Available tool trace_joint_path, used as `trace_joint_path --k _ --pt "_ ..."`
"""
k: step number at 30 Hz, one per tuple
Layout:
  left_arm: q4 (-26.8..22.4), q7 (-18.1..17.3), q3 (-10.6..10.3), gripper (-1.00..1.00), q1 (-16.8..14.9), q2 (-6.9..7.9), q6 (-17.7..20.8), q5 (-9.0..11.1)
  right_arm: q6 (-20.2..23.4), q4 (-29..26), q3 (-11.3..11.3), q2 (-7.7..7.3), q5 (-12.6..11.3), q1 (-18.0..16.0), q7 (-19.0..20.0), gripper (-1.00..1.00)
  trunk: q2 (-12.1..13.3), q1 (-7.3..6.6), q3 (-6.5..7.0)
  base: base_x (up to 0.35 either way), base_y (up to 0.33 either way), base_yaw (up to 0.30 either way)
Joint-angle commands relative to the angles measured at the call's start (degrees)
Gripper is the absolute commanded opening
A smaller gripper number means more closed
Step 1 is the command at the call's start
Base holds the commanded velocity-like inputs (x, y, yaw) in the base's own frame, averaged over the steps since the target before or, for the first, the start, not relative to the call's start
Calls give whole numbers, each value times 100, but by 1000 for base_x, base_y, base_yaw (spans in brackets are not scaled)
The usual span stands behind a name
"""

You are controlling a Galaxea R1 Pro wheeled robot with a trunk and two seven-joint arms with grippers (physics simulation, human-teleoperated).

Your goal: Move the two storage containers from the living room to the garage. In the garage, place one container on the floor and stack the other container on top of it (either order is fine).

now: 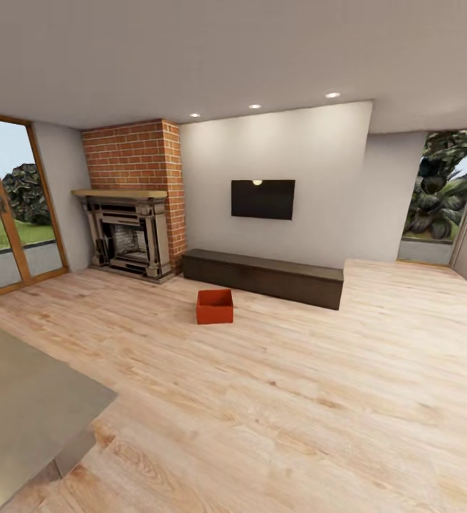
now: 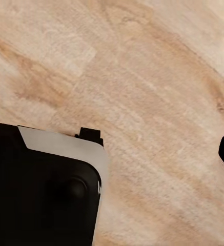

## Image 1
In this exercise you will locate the wood fireplace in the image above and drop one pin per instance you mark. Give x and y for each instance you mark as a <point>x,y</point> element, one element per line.
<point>130,236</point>

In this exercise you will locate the coffee table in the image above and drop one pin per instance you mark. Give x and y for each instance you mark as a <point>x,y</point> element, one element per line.
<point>46,408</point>

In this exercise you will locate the cabinet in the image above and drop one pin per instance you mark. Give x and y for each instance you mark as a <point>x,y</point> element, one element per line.
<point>294,281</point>

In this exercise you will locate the storage box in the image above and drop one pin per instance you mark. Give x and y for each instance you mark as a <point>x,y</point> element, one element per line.
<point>214,306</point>

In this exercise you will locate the door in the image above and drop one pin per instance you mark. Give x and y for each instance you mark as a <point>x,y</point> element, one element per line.
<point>30,243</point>

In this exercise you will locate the wall mounted tv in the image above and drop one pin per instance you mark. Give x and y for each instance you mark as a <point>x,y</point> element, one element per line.
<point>263,199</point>

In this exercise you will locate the fixed window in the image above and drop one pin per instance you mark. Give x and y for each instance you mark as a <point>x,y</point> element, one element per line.
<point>439,202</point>

